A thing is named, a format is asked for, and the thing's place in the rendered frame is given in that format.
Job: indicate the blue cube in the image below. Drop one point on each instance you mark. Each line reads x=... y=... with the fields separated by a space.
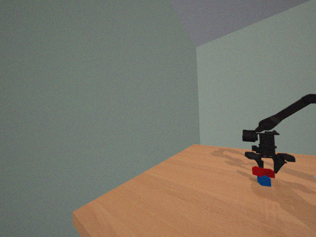
x=264 y=180

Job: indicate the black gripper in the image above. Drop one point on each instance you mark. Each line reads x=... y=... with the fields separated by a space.
x=268 y=151

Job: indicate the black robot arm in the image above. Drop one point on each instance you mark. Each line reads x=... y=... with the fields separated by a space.
x=269 y=123

